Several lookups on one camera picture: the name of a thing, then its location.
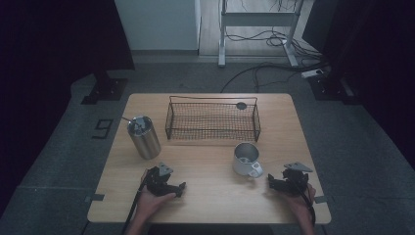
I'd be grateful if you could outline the white power strip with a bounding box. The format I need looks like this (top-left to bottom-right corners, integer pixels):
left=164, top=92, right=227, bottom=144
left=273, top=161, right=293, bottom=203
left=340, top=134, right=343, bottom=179
left=300, top=68, right=326, bottom=79

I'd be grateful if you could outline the person's right hand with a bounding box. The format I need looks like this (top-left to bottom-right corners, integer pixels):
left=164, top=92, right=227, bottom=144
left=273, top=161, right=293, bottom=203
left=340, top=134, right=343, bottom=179
left=281, top=183, right=317, bottom=223

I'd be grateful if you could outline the black stand base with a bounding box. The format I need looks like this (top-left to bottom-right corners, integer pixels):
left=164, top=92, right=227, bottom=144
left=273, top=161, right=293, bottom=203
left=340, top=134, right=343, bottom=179
left=307, top=75, right=361, bottom=106
left=80, top=77, right=129, bottom=106

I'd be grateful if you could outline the steel tumbler with lid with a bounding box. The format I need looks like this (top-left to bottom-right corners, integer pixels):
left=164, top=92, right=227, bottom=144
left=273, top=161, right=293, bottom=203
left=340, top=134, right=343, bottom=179
left=121, top=115, right=162, bottom=161

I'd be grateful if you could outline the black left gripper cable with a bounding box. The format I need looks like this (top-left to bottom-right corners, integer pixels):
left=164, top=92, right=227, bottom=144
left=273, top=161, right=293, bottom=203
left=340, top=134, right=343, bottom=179
left=121, top=169, right=152, bottom=235

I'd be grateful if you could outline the long black floor cable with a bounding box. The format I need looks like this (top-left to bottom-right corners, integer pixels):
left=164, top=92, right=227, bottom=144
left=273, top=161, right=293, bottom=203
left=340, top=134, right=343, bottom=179
left=219, top=60, right=329, bottom=94

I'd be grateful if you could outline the tangle of black cables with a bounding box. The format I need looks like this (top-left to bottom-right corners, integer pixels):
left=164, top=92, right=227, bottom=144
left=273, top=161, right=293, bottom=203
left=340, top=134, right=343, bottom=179
left=225, top=28, right=322, bottom=62

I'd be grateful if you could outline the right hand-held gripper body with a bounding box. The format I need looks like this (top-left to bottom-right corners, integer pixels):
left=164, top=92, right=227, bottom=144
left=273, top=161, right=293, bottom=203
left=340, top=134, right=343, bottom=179
left=281, top=162, right=314, bottom=197

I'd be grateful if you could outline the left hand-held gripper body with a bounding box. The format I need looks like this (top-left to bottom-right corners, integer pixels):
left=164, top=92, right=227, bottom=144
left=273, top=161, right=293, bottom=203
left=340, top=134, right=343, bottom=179
left=141, top=162, right=174, bottom=197

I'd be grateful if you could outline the white desk frame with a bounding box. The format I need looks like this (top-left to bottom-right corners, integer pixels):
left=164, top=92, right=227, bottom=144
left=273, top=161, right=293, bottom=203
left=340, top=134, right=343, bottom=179
left=217, top=0, right=306, bottom=69

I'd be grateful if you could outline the white cabinet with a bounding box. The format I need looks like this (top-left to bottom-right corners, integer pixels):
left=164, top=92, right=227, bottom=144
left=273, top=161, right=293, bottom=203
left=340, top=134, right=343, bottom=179
left=114, top=0, right=203, bottom=52

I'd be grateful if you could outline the person's left hand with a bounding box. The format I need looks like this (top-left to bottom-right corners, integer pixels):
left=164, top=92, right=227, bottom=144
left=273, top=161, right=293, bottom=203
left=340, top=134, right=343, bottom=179
left=135, top=188, right=177, bottom=223

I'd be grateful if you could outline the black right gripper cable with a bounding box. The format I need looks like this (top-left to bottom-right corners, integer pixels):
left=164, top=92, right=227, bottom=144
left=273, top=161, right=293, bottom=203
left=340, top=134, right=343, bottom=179
left=292, top=177, right=317, bottom=227

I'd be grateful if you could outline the steel mug with handle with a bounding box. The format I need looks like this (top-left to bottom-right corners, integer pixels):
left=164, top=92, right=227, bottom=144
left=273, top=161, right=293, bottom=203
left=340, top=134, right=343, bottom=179
left=232, top=142, right=264, bottom=179

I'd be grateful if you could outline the dark curtain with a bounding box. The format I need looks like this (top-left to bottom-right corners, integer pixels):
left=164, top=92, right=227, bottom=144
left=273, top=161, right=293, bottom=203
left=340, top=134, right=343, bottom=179
left=0, top=0, right=136, bottom=216
left=301, top=0, right=415, bottom=161

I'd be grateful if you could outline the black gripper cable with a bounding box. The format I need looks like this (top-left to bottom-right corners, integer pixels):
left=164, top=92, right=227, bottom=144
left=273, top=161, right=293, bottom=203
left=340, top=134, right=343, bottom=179
left=121, top=169, right=152, bottom=235
left=292, top=177, right=317, bottom=227

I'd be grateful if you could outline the dark wire basket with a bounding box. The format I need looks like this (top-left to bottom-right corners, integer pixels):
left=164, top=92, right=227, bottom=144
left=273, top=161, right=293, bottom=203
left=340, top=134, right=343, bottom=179
left=164, top=95, right=262, bottom=143

